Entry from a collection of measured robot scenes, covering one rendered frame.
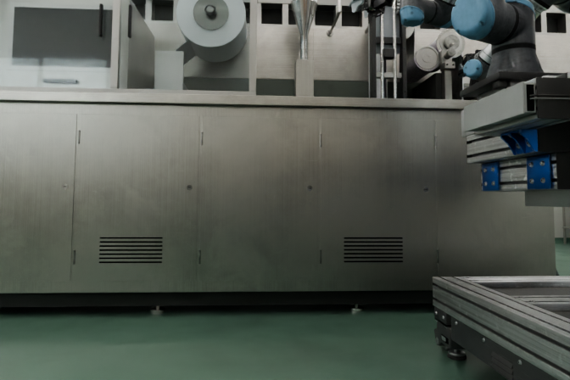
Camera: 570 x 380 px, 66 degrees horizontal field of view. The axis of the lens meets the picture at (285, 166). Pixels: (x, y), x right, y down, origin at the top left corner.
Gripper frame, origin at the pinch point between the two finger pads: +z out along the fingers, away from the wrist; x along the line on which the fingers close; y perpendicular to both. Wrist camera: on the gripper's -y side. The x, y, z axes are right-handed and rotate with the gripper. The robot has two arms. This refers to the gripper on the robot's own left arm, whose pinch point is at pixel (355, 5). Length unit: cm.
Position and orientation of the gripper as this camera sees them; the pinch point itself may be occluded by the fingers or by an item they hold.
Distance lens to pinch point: 186.8
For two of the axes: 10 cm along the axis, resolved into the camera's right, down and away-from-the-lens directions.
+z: -5.0, 0.6, 8.7
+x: 8.6, 1.8, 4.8
